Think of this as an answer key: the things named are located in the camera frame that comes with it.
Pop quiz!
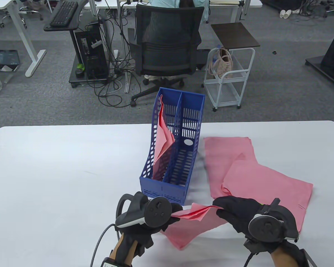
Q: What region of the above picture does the person's left hand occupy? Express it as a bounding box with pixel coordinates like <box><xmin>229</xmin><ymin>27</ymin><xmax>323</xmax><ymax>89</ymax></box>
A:
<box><xmin>115</xmin><ymin>203</ymin><xmax>183</xmax><ymax>250</ymax></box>

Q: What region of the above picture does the person's right hand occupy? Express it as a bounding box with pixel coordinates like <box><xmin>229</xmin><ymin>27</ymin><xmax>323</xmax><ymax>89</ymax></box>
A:
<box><xmin>212</xmin><ymin>196</ymin><xmax>300</xmax><ymax>253</ymax></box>

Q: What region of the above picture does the pink paper stack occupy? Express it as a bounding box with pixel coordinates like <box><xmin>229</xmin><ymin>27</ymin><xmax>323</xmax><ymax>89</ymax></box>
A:
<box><xmin>160</xmin><ymin>202</ymin><xmax>230</xmax><ymax>251</ymax></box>
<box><xmin>221</xmin><ymin>160</ymin><xmax>314</xmax><ymax>234</ymax></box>
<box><xmin>204</xmin><ymin>136</ymin><xmax>257</xmax><ymax>199</ymax></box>
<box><xmin>153</xmin><ymin>95</ymin><xmax>175</xmax><ymax>180</ymax></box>

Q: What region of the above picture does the black left hand controller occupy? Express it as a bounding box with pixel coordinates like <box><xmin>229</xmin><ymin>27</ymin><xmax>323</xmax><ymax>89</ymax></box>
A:
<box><xmin>116</xmin><ymin>191</ymin><xmax>173</xmax><ymax>228</ymax></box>

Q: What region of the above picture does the black hand controller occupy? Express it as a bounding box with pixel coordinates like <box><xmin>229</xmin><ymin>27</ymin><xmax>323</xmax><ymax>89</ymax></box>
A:
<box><xmin>244</xmin><ymin>198</ymin><xmax>300</xmax><ymax>252</ymax></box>
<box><xmin>116</xmin><ymin>191</ymin><xmax>173</xmax><ymax>228</ymax></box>

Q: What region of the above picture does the black right hand controller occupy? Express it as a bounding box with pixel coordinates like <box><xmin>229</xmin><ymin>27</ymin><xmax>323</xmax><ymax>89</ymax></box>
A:
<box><xmin>244</xmin><ymin>198</ymin><xmax>300</xmax><ymax>252</ymax></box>

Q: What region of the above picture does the blue plastic file holder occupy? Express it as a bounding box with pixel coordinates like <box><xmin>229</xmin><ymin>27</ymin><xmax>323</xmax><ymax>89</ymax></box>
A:
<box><xmin>139</xmin><ymin>87</ymin><xmax>206</xmax><ymax>206</ymax></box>

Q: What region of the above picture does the pink handbag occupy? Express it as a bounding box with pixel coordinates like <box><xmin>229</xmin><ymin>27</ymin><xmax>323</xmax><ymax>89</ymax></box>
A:
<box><xmin>209</xmin><ymin>48</ymin><xmax>234</xmax><ymax>79</ymax></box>

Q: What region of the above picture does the black mesh office chair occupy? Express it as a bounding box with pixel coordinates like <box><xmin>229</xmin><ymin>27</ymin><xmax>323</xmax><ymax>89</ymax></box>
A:
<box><xmin>127</xmin><ymin>4</ymin><xmax>205</xmax><ymax>108</ymax></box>

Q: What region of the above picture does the white cart with brown top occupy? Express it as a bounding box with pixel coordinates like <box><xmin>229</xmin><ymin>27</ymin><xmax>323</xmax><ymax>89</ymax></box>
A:
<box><xmin>203</xmin><ymin>22</ymin><xmax>261</xmax><ymax>112</ymax></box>

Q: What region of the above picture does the black computer tower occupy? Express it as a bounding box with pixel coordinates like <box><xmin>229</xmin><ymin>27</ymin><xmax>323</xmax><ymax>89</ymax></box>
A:
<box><xmin>74</xmin><ymin>26</ymin><xmax>109</xmax><ymax>80</ymax></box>

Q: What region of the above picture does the long white desk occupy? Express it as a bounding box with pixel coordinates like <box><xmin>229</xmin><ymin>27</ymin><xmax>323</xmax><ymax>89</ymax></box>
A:
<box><xmin>93</xmin><ymin>0</ymin><xmax>263</xmax><ymax>24</ymax></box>

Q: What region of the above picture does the dark teal open box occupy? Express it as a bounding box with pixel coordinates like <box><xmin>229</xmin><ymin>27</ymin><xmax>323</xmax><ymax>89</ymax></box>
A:
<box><xmin>0</xmin><ymin>50</ymin><xmax>22</xmax><ymax>72</ymax></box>

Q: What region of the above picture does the black computer cart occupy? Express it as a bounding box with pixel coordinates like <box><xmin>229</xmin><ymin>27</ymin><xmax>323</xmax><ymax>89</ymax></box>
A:
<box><xmin>43</xmin><ymin>0</ymin><xmax>113</xmax><ymax>89</ymax></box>

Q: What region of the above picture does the black keyboard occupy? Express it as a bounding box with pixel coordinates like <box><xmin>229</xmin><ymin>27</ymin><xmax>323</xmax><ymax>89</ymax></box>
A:
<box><xmin>50</xmin><ymin>1</ymin><xmax>79</xmax><ymax>27</ymax></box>

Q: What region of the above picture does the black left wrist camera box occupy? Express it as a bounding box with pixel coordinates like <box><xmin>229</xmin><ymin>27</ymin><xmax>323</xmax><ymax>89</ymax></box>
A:
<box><xmin>102</xmin><ymin>257</ymin><xmax>134</xmax><ymax>267</ymax></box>

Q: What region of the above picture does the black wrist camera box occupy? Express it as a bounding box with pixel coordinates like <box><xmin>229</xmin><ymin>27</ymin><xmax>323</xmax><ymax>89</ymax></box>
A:
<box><xmin>302</xmin><ymin>248</ymin><xmax>316</xmax><ymax>267</ymax></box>
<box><xmin>102</xmin><ymin>257</ymin><xmax>134</xmax><ymax>267</ymax></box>

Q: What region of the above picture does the grey left controller cable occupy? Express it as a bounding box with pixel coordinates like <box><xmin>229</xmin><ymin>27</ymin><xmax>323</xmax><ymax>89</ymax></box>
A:
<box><xmin>90</xmin><ymin>223</ymin><xmax>117</xmax><ymax>267</ymax></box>

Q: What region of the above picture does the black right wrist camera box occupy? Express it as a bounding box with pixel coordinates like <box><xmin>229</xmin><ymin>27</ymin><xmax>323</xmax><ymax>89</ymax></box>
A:
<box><xmin>302</xmin><ymin>248</ymin><xmax>316</xmax><ymax>267</ymax></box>

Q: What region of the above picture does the tangle of black cables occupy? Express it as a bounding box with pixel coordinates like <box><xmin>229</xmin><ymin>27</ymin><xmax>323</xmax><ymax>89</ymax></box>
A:
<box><xmin>85</xmin><ymin>0</ymin><xmax>142</xmax><ymax>107</ymax></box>

